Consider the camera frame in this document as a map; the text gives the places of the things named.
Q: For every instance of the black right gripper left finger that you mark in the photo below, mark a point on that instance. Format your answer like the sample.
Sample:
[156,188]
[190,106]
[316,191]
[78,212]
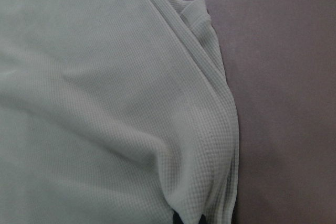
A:
[177,219]

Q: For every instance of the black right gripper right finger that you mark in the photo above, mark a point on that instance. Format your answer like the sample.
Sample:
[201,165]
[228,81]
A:
[202,219]

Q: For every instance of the green long-sleeve shirt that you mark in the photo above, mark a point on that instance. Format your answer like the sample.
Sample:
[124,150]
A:
[115,111]

